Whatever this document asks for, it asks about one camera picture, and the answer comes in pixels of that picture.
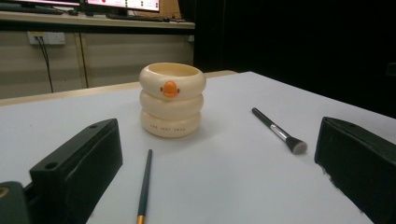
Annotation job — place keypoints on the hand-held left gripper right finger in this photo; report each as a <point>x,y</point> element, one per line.
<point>361,165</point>

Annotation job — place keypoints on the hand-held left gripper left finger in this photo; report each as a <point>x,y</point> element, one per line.
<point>77,168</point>

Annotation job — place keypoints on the thin dark gold-ferrule brush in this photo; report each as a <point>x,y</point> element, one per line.
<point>145,186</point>

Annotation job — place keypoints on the black silver-ferrule makeup brush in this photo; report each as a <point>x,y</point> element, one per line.
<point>278,132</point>

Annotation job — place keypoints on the cream ringed duck cup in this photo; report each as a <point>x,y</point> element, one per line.
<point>171,105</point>

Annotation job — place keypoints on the black curtain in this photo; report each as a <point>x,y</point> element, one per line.
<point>295,46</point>

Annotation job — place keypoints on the white table mat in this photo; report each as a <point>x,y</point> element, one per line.
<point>224,186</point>

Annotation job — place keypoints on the background desk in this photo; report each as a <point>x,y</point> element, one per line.
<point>93,23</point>

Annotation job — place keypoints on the black keyboard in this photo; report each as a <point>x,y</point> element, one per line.
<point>31,10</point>
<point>137,17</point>

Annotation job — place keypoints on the lit computer monitor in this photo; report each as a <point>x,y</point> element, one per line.
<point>124,3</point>
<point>37,2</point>

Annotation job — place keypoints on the white wall outlet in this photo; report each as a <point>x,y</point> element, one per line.
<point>51,38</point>

